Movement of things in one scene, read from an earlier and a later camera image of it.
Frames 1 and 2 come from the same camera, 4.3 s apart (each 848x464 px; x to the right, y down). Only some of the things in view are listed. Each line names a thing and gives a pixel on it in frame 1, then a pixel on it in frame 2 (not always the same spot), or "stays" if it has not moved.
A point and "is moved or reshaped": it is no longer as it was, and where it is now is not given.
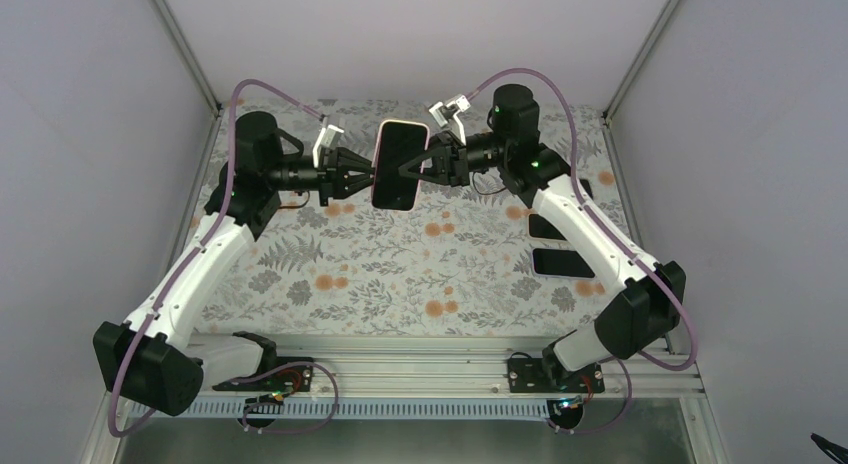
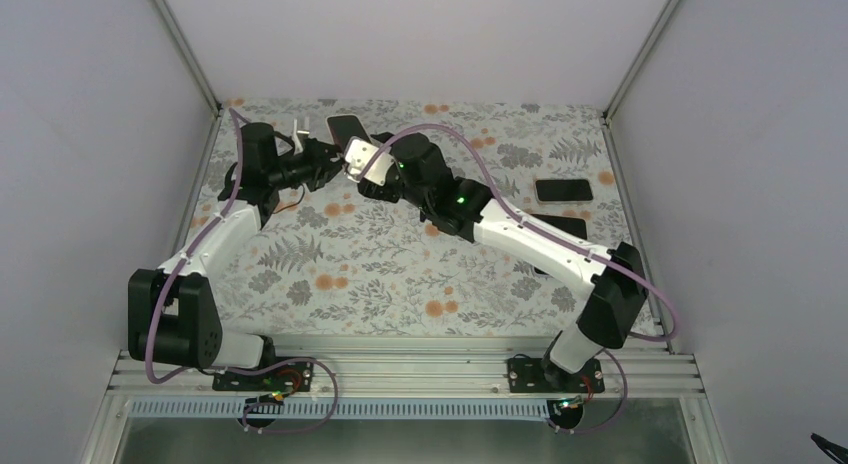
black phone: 398,143 is moved or reshaped
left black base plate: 292,378 stays
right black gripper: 449,165 → 372,192
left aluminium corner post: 185,48 stays
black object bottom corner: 827,446 stays
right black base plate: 529,375 stays
